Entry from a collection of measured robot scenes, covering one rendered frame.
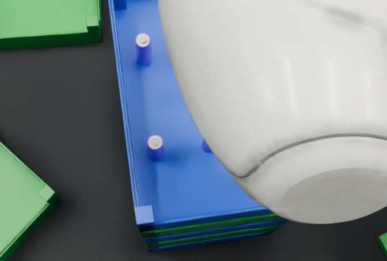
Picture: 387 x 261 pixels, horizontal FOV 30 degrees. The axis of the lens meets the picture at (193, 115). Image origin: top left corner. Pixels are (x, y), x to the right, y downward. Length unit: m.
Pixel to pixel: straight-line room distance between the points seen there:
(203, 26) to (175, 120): 0.56
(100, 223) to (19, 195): 0.14
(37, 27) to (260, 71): 1.01
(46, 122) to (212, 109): 0.93
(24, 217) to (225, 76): 0.92
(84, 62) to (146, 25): 0.35
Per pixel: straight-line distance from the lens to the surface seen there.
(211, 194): 0.86
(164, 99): 0.89
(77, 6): 1.29
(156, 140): 0.81
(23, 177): 1.21
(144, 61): 0.89
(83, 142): 1.21
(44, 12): 1.29
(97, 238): 1.19
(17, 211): 1.21
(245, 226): 0.98
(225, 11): 0.32
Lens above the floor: 1.18
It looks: 75 degrees down
